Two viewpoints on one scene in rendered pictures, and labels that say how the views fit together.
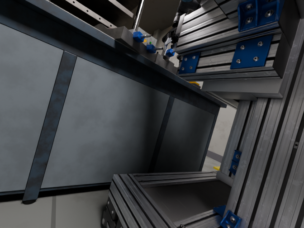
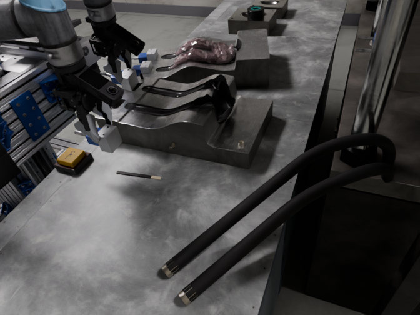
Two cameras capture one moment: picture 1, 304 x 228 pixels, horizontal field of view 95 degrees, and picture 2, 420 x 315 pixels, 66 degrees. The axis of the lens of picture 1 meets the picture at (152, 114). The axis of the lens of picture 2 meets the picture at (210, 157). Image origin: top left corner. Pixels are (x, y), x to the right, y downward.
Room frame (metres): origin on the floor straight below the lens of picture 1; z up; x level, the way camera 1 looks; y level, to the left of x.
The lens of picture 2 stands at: (1.95, -0.19, 1.45)
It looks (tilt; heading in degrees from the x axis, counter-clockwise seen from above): 43 degrees down; 155
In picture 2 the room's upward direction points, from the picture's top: 8 degrees counter-clockwise
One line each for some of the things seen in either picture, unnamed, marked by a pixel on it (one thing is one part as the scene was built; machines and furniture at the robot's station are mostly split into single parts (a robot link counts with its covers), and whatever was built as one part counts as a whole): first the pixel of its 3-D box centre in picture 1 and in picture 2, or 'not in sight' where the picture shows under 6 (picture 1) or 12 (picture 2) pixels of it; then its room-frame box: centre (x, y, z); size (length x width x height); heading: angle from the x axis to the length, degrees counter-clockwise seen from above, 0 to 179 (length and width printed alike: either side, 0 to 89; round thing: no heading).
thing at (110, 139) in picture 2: not in sight; (94, 135); (1.18, -0.17, 0.93); 0.13 x 0.05 x 0.05; 38
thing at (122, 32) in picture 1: (112, 45); (204, 59); (0.86, 0.35, 0.86); 0.50 x 0.26 x 0.11; 55
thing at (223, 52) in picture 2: not in sight; (202, 50); (0.87, 0.34, 0.90); 0.26 x 0.18 x 0.08; 55
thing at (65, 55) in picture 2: not in sight; (63, 52); (1.20, -0.15, 1.17); 0.08 x 0.08 x 0.05
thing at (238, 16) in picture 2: not in sight; (252, 22); (0.64, 0.74, 0.84); 0.20 x 0.15 x 0.07; 37
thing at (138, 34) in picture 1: (140, 36); (142, 57); (0.67, 0.16, 0.86); 0.13 x 0.05 x 0.05; 55
